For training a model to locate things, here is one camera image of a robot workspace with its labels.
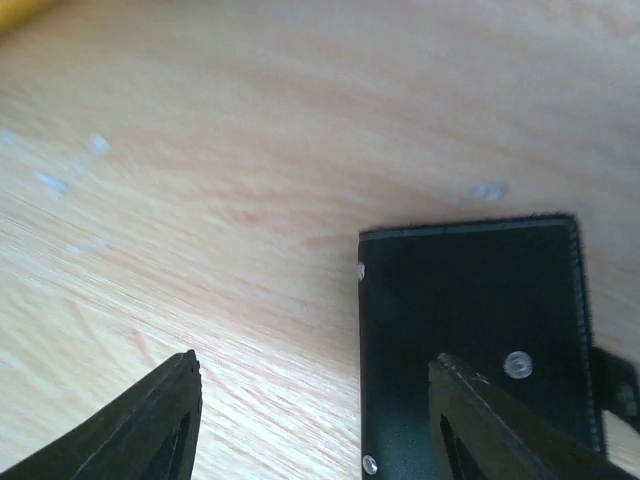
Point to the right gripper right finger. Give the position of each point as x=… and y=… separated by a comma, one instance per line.
x=480, y=432

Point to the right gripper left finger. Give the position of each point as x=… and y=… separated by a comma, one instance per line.
x=150, y=431

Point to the black card holder wallet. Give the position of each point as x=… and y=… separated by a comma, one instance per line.
x=507, y=296

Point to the yellow bin with white cards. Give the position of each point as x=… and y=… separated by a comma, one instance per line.
x=15, y=12

